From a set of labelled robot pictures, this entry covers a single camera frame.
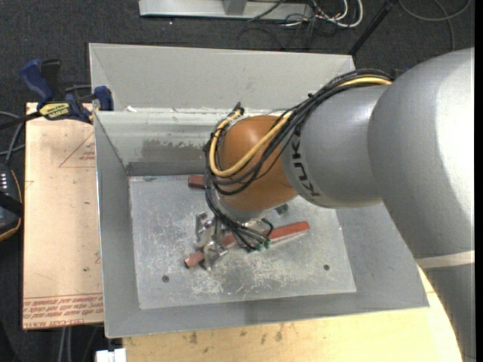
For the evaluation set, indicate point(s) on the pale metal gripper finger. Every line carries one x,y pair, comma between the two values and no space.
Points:
215,250
203,224

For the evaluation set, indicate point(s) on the red-brown flat block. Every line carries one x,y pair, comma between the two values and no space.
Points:
290,231
195,181

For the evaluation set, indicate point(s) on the grey metal bin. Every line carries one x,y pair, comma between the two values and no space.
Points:
170,285

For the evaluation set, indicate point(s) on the brown cardboard board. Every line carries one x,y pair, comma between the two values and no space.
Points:
60,221

